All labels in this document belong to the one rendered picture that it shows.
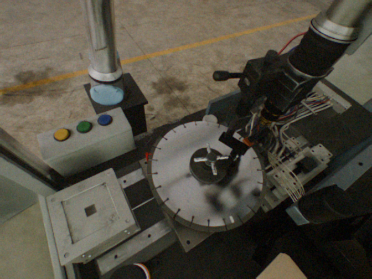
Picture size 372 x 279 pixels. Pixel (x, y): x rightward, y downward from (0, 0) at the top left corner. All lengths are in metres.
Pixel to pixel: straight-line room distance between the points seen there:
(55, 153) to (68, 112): 1.42
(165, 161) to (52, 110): 1.74
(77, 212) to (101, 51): 0.47
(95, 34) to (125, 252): 0.65
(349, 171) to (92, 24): 0.78
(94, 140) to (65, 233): 0.27
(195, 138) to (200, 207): 0.21
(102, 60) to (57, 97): 1.61
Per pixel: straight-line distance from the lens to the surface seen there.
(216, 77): 0.37
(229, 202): 0.53
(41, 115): 2.17
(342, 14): 0.40
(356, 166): 0.66
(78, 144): 0.69
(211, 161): 0.50
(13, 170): 0.56
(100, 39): 0.66
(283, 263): 0.79
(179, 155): 0.55
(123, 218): 0.55
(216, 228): 0.51
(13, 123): 2.23
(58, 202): 0.62
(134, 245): 0.68
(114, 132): 0.68
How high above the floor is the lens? 1.44
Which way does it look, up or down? 57 degrees down
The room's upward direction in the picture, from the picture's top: 11 degrees clockwise
